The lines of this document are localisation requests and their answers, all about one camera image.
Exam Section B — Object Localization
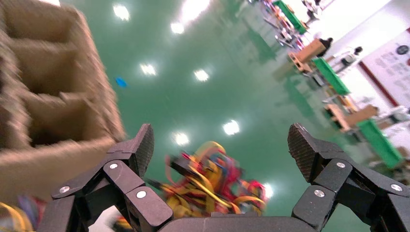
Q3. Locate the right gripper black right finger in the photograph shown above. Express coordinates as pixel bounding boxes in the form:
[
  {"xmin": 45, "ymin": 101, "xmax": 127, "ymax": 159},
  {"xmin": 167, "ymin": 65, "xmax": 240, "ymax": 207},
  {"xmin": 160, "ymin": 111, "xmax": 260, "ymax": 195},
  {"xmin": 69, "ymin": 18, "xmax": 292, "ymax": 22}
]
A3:
[{"xmin": 287, "ymin": 123, "xmax": 410, "ymax": 232}]

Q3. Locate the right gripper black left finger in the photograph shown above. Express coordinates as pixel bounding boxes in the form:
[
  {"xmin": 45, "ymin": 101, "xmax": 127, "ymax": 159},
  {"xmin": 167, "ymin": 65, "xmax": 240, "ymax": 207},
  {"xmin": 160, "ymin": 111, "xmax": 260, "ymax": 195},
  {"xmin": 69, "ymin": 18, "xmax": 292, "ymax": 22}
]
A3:
[{"xmin": 38, "ymin": 123, "xmax": 174, "ymax": 232}]

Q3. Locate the silver power supply with wires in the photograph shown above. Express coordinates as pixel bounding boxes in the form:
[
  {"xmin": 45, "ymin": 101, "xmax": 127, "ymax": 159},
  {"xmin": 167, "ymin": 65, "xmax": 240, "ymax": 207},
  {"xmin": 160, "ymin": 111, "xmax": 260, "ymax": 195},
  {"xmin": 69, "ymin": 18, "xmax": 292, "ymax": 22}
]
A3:
[
  {"xmin": 0, "ymin": 195, "xmax": 44, "ymax": 232},
  {"xmin": 160, "ymin": 141, "xmax": 268, "ymax": 220}
]

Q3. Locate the green topped workbench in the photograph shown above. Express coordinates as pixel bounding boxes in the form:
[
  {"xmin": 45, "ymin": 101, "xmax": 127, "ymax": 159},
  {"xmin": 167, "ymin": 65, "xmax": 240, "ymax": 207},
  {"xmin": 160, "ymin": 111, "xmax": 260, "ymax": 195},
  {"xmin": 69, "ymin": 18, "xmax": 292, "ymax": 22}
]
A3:
[
  {"xmin": 274, "ymin": 0, "xmax": 308, "ymax": 35},
  {"xmin": 357, "ymin": 118, "xmax": 404, "ymax": 169},
  {"xmin": 312, "ymin": 57, "xmax": 351, "ymax": 96}
]

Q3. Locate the brown cardboard crate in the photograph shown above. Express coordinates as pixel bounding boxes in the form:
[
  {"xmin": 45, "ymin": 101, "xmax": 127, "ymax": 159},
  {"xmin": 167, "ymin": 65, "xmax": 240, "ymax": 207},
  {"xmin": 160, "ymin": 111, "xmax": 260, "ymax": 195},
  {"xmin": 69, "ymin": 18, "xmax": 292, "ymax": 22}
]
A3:
[
  {"xmin": 288, "ymin": 38, "xmax": 327, "ymax": 73},
  {"xmin": 325, "ymin": 104, "xmax": 379, "ymax": 133}
]

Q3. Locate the brown cardboard divider box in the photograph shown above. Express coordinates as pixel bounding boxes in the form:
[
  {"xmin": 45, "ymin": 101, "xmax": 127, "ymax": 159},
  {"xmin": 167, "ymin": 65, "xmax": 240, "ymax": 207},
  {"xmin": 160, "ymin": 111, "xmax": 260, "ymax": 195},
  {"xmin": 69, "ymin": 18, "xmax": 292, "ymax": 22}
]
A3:
[{"xmin": 0, "ymin": 0, "xmax": 126, "ymax": 209}]

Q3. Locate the person in light clothes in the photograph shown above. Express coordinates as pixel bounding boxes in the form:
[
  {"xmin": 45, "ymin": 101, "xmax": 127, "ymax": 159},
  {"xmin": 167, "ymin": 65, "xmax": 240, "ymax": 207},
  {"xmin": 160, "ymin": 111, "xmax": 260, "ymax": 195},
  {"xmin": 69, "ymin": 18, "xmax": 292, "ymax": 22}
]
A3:
[{"xmin": 339, "ymin": 46, "xmax": 364, "ymax": 67}]

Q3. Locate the person in black clothes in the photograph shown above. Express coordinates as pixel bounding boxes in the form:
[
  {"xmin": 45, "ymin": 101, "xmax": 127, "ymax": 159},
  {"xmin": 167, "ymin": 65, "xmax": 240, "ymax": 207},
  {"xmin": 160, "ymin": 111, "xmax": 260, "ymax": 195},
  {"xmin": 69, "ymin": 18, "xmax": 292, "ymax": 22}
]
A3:
[{"xmin": 318, "ymin": 37, "xmax": 335, "ymax": 58}]

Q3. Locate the white wall poster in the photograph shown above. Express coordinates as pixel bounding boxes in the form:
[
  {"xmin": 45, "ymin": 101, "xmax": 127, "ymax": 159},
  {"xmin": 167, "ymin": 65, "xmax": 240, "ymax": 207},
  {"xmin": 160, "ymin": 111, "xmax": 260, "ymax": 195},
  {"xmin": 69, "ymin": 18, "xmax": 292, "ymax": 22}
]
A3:
[{"xmin": 362, "ymin": 29, "xmax": 410, "ymax": 108}]

